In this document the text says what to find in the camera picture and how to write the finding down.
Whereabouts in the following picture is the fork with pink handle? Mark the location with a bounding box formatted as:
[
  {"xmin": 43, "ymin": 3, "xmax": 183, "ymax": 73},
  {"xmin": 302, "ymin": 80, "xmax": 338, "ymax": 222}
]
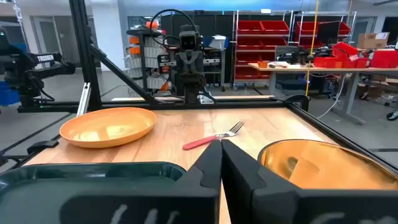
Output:
[{"xmin": 182, "ymin": 120, "xmax": 245, "ymax": 151}]

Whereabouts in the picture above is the large red bin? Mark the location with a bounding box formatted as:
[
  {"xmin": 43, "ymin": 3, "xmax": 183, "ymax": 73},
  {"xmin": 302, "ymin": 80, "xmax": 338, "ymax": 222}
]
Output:
[{"xmin": 369, "ymin": 49, "xmax": 398, "ymax": 69}]

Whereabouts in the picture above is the blue storage bin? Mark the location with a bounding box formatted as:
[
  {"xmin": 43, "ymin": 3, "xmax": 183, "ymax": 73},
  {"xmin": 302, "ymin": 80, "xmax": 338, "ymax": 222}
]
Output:
[{"xmin": 0, "ymin": 80, "xmax": 21, "ymax": 107}]

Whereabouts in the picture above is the orange cup with dark rim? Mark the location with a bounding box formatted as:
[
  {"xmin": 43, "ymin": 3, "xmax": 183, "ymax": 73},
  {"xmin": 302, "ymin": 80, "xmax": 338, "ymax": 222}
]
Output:
[{"xmin": 257, "ymin": 139, "xmax": 398, "ymax": 190}]

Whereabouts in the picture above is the white floor cable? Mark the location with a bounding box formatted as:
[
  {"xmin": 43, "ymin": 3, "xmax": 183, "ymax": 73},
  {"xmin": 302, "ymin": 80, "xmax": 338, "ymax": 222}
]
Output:
[{"xmin": 316, "ymin": 73, "xmax": 346, "ymax": 120}]

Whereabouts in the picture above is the black aluminium table frame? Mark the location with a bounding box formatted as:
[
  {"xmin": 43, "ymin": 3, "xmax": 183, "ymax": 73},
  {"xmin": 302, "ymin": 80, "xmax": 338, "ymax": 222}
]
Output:
[{"xmin": 0, "ymin": 0, "xmax": 398, "ymax": 175}]

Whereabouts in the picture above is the narrow shelf with red bins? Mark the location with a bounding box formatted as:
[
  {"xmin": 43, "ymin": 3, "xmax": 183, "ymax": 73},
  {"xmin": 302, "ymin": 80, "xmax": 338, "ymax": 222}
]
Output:
[{"xmin": 290, "ymin": 11, "xmax": 357, "ymax": 50}]

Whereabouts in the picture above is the silver frame bracket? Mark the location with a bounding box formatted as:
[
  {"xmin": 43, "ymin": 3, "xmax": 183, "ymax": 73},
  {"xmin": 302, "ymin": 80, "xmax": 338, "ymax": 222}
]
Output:
[{"xmin": 76, "ymin": 82, "xmax": 92, "ymax": 118}]

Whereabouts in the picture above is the stack of small red bins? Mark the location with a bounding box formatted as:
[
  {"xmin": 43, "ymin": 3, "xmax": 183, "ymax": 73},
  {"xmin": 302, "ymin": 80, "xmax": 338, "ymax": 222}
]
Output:
[{"xmin": 313, "ymin": 42, "xmax": 370, "ymax": 70}]

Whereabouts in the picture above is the rack with white bins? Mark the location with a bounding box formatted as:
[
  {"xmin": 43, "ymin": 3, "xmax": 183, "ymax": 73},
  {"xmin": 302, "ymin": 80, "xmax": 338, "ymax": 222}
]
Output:
[{"xmin": 125, "ymin": 20, "xmax": 175, "ymax": 98}]

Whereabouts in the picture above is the dark green plastic tray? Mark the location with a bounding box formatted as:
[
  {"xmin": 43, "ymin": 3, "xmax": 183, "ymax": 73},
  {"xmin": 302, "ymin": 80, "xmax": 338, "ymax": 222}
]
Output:
[{"xmin": 0, "ymin": 161, "xmax": 187, "ymax": 224}]

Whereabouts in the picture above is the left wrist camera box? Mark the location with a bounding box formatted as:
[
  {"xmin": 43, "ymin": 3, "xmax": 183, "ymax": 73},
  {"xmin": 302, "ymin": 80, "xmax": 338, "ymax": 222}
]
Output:
[{"xmin": 179, "ymin": 30, "xmax": 200, "ymax": 52}]

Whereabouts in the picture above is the black computer monitor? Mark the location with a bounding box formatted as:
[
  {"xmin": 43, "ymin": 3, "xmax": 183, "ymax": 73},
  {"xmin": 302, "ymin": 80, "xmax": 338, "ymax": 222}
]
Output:
[{"xmin": 317, "ymin": 21, "xmax": 341, "ymax": 46}]

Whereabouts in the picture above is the orange plastic plate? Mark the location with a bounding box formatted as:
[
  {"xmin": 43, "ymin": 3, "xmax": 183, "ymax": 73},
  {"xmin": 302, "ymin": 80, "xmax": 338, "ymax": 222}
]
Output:
[{"xmin": 59, "ymin": 107, "xmax": 157, "ymax": 149}]

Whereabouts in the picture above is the wide shelf with red bins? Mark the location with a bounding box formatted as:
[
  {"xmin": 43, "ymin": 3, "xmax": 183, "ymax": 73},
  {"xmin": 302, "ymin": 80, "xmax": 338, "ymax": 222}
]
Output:
[{"xmin": 232, "ymin": 10, "xmax": 294, "ymax": 91}]

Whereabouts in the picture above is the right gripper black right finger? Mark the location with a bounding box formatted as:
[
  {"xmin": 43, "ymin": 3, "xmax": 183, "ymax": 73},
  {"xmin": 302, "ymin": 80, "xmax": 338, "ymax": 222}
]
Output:
[{"xmin": 221, "ymin": 139, "xmax": 398, "ymax": 224}]

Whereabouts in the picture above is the yellow hanging cable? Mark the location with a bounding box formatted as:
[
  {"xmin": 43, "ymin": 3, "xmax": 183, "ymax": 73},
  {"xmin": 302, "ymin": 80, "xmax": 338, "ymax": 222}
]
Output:
[{"xmin": 305, "ymin": 0, "xmax": 320, "ymax": 97}]

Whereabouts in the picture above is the long wooden workbench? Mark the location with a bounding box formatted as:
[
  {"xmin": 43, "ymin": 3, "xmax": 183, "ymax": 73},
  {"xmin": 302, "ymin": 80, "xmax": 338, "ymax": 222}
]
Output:
[{"xmin": 248, "ymin": 62, "xmax": 398, "ymax": 126}]

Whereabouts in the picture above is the black table clamp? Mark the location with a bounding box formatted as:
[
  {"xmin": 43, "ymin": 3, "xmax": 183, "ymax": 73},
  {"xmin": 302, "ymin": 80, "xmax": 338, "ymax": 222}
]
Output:
[
  {"xmin": 272, "ymin": 94, "xmax": 310, "ymax": 112},
  {"xmin": 27, "ymin": 140, "xmax": 60, "ymax": 155}
]

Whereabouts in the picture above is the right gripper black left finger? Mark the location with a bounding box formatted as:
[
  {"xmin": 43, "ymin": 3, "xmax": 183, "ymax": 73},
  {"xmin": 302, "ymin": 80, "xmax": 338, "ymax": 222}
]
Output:
[{"xmin": 60, "ymin": 139, "xmax": 223, "ymax": 224}]

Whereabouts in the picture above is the cardboard box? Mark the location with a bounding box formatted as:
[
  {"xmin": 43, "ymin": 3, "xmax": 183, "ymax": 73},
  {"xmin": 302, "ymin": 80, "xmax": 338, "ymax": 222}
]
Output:
[{"xmin": 357, "ymin": 32, "xmax": 391, "ymax": 50}]

